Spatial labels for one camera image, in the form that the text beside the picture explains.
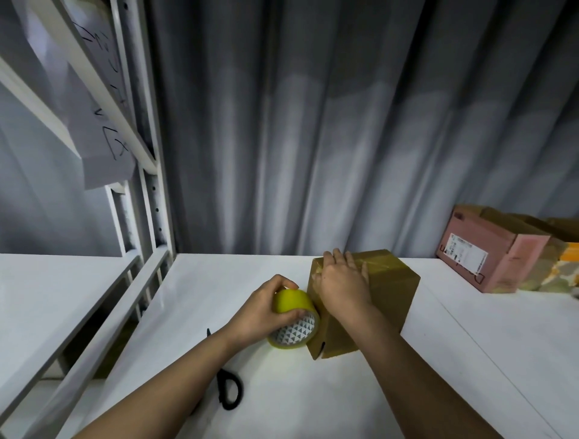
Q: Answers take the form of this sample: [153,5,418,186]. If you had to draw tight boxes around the pink lettered cardboard box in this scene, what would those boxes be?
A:
[435,203,554,296]

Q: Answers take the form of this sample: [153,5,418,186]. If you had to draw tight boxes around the person's right hand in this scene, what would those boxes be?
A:
[317,247,378,333]

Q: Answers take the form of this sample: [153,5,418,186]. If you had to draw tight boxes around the person's left hand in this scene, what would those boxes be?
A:
[221,273,314,351]

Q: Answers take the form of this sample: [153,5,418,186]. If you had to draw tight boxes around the person's right forearm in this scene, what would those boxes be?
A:
[351,309,505,439]

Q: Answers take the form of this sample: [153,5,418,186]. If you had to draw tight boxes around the black scissors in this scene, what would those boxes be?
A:
[203,326,246,414]

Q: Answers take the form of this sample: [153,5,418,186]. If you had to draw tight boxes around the brown box with 7020 sticker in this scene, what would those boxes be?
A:
[305,248,423,362]

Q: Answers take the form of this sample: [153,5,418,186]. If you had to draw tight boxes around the orange and white carton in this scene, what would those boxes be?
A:
[548,242,579,294]

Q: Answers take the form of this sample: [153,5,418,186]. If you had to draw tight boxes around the person's left forearm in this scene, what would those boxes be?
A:
[71,327,242,439]

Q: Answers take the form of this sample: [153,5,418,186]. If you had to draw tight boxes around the white metal shelf rack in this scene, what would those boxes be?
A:
[0,0,179,439]

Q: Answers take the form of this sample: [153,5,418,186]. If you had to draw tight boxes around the handwritten paper sheet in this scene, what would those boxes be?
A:
[67,80,141,192]
[58,0,134,103]

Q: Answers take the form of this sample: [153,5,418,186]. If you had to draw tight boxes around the small brown labelled carton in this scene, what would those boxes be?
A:
[517,213,579,292]

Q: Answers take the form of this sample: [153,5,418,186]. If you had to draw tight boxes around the yellow tape roll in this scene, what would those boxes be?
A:
[266,286,323,351]

